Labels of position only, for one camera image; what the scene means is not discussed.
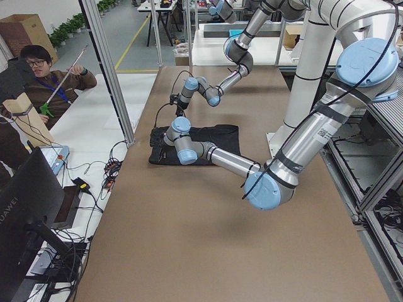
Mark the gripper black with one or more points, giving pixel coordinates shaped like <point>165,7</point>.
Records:
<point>161,140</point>
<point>180,111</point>

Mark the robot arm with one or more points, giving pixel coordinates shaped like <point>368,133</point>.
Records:
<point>365,72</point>
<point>245,45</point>

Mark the power strip with plugs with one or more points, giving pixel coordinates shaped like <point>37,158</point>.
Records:
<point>111,171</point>

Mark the black power adapter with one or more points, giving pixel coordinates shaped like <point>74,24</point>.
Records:
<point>83,185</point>

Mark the blue plastic bin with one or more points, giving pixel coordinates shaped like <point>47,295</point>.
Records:
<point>234,33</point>

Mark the teach pendant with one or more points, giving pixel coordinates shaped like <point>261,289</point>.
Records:
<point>56,156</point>

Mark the reacher grabber tool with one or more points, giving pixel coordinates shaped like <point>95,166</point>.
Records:
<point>44,109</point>

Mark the person in brown jacket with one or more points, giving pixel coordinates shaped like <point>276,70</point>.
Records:
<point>46,80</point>

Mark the black computer monitor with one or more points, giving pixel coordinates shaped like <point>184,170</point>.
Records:
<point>29,204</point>

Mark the cardboard box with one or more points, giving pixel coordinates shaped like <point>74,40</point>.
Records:
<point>19,30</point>

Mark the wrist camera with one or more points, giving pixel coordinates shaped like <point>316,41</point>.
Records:
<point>173,99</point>

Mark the aluminium frame cage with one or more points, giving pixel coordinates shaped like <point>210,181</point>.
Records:
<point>97,35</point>

